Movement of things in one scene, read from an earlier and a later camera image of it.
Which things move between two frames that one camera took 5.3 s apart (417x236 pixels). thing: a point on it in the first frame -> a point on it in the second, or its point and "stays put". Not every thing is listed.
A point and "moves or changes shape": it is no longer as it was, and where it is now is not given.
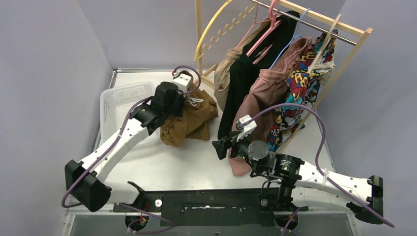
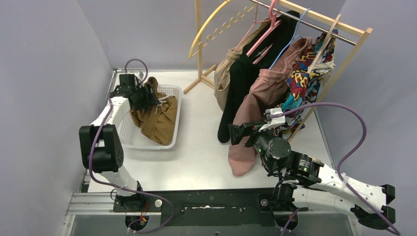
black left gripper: (177, 103) -> (141, 99)
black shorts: (263, 38) stays put
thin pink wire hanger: (255, 22) stays put
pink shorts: (266, 89) stays put
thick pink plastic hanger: (275, 21) stays put
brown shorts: (193, 122) moves or changes shape
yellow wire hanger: (197, 54) moves or changes shape
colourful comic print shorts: (305, 81) stays put
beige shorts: (222, 71) stays put
